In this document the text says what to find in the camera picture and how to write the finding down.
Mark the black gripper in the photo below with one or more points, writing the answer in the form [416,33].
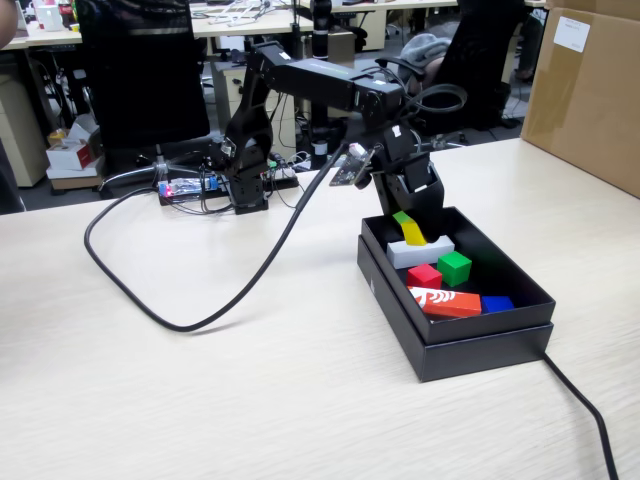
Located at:
[397,150]

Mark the yellow wooden cube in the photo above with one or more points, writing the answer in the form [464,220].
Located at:
[415,235]

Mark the red wooden cube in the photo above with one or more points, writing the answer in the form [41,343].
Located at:
[424,277]

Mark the green wooden cube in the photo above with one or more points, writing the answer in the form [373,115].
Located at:
[455,270]

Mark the person forearm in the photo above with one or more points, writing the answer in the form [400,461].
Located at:
[6,27]

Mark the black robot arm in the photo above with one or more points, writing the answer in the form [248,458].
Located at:
[320,82]

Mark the black cardboard box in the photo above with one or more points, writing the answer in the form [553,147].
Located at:
[490,324]

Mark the black open box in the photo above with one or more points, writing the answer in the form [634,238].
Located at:
[480,357]

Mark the large brown cardboard box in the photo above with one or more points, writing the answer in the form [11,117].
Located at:
[590,110]

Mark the white rectangular block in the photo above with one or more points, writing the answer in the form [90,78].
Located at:
[407,257]

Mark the orange block with white print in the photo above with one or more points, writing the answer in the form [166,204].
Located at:
[460,305]

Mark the blue wooden cube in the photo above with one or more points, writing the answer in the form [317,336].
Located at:
[497,304]

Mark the black hub with plugs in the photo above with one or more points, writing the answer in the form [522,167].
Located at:
[282,175]

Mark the black chair with chrome arms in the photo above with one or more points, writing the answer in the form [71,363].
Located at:
[485,75]

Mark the grey jacket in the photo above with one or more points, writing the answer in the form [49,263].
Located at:
[425,50]

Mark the blue motor controller board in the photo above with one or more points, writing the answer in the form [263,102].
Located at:
[185,187]

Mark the white shipping label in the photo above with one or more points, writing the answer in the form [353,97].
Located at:
[572,34]

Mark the cream office desk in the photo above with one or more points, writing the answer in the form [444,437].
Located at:
[240,31]

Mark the black mesh office chair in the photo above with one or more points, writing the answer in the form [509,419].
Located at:
[145,75]

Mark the flat brown carton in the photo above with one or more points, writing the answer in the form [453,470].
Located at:
[75,180]

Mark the open white carton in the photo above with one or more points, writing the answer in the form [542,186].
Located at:
[82,127]

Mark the white and red carton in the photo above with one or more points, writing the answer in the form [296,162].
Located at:
[70,156]

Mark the yellow tape roll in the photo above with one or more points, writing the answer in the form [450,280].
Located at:
[57,136]

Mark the cola bottle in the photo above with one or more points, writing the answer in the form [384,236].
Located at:
[66,12]

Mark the clear acrylic sign holder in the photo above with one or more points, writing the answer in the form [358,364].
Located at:
[22,20]

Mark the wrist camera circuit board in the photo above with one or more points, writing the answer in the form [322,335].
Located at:
[350,170]

